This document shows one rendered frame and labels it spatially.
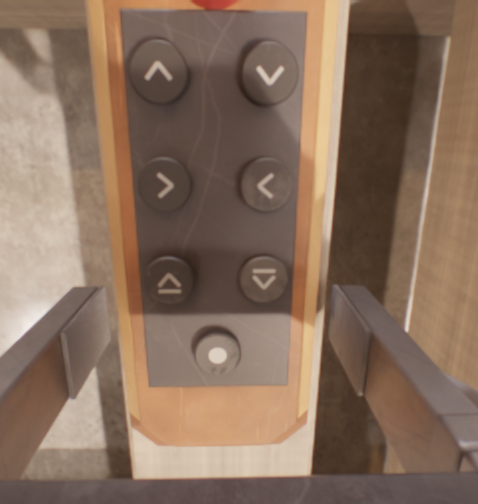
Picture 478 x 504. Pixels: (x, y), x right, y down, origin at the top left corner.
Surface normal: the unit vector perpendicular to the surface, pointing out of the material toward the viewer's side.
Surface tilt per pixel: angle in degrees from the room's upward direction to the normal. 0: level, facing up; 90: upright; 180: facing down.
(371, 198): 0
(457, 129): 90
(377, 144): 0
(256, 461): 0
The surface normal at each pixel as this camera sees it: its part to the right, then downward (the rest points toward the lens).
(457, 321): -1.00, 0.01
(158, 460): 0.03, 0.29
